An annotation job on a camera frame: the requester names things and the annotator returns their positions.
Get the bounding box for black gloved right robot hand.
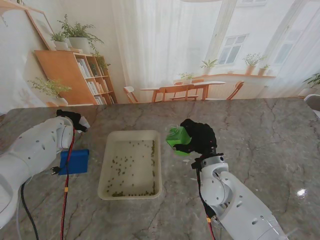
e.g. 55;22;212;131
172;118;218;157

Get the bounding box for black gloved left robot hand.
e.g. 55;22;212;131
55;109;89;133

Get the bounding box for clear bottle with green base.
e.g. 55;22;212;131
165;124;192;157

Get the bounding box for blue plastic scraper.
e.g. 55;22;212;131
58;149;90;176

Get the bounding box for scattered green beans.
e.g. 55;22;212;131
104;139;158;198

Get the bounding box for cream plastic baking tray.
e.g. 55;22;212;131
97;129;163;201

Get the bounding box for printed room backdrop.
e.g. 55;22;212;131
0;0;320;108

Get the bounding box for red black right arm cable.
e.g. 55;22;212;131
196;167;217;240

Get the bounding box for red black arm cable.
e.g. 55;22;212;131
19;124;77;240
196;167;217;240

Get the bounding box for red black left arm cable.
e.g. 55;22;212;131
19;124;77;240

